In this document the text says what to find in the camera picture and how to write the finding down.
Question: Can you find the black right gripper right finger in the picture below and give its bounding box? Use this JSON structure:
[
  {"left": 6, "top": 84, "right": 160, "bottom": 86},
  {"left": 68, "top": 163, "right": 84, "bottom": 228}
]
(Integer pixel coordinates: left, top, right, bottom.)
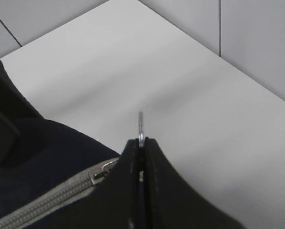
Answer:
[{"left": 141, "top": 138, "right": 243, "bottom": 229}]

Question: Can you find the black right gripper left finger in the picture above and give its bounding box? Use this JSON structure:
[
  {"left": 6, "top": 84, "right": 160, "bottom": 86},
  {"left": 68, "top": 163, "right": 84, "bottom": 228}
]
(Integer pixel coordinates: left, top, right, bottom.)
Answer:
[{"left": 68, "top": 139, "right": 142, "bottom": 229}]

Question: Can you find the navy insulated lunch bag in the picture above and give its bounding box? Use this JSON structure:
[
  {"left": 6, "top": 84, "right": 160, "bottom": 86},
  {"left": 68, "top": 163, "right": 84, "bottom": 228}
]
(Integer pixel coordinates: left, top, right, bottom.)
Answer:
[{"left": 0, "top": 51, "right": 148, "bottom": 229}]

